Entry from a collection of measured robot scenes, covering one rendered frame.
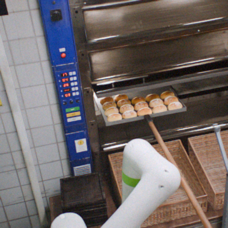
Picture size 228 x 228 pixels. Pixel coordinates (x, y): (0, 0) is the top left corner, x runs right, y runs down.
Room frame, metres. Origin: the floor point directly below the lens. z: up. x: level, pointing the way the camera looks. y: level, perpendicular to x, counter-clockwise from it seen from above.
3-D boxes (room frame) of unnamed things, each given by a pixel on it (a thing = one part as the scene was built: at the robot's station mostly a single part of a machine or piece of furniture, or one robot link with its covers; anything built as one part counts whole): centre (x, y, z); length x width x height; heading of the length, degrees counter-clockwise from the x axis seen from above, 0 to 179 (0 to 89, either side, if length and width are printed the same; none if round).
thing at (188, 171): (1.99, -0.23, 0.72); 0.56 x 0.49 x 0.28; 101
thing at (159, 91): (2.27, -0.17, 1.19); 0.55 x 0.36 x 0.03; 100
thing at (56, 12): (2.12, 0.27, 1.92); 0.06 x 0.04 x 0.11; 100
